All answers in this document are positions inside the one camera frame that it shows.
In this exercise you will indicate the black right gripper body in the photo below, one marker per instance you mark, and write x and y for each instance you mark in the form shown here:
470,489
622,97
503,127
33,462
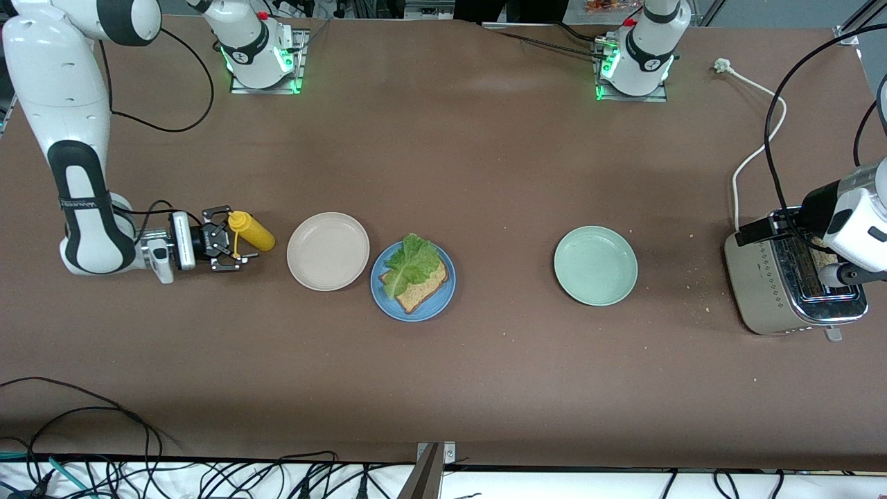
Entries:
206,240

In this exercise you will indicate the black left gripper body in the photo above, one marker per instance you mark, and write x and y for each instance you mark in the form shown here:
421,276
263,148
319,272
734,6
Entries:
816,205

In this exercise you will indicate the yellow mustard squeeze bottle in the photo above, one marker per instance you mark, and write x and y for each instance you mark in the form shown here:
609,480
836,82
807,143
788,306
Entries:
258,235

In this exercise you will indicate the brown bread slice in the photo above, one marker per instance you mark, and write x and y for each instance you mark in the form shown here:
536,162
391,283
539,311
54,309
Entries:
426,291
824,255

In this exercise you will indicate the green lettuce leaf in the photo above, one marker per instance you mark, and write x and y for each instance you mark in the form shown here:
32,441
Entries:
412,267

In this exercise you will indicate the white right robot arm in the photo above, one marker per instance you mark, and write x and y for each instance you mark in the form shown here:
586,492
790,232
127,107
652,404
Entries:
76,138

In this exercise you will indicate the beige round plate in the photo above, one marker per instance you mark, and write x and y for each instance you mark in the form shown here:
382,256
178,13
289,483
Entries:
328,251

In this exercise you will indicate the blue round plate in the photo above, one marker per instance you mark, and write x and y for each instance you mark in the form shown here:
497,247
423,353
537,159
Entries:
385,299

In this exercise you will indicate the green round plate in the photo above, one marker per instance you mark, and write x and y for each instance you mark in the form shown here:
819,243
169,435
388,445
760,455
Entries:
594,265

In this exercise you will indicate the beige metal toaster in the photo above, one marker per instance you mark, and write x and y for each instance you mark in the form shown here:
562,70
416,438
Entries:
759,277

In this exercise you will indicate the orange snack package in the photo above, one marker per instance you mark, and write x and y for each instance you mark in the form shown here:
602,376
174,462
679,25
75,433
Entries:
604,6

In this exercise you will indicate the grey metal bar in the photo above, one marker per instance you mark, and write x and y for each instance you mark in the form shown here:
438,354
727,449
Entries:
424,478

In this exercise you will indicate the aluminium frame profile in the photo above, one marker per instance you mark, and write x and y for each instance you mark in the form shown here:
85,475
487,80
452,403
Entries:
5,114
856,24

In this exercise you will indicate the silver metal bracket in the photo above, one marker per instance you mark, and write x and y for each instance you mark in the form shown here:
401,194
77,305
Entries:
447,452

